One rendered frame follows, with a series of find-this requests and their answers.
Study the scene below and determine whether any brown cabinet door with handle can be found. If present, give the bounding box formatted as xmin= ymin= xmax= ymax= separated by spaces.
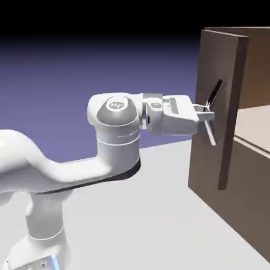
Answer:
xmin=188 ymin=29 xmax=249 ymax=191

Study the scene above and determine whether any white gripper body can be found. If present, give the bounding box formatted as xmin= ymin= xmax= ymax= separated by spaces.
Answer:
xmin=161 ymin=94 xmax=200 ymax=136

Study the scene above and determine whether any brown wooden cabinet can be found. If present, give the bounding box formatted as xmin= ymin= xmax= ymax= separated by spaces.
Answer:
xmin=188 ymin=26 xmax=270 ymax=264

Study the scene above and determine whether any curved metal door handle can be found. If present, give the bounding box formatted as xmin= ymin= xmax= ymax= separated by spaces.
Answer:
xmin=203 ymin=79 xmax=224 ymax=147

